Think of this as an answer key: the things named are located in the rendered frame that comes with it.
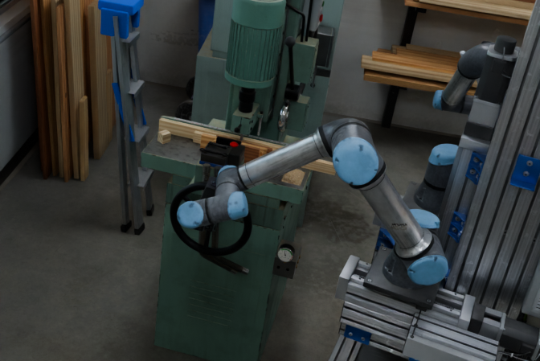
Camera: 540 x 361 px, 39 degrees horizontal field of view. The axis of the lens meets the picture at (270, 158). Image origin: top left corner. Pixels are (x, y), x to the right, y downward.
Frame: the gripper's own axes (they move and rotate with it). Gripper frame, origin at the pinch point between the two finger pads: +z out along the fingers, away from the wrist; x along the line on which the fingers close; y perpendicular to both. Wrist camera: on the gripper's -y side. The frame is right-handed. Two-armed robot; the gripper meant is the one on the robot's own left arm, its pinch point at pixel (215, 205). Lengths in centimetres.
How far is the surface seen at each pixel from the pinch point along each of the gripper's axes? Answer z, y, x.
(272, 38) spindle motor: 7, -58, 4
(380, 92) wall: 278, -84, 40
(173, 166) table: 22.6, -8.8, -22.4
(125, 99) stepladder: 90, -32, -69
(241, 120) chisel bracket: 23.4, -30.1, -2.4
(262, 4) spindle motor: -2, -67, 0
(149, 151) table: 22.7, -11.9, -32.3
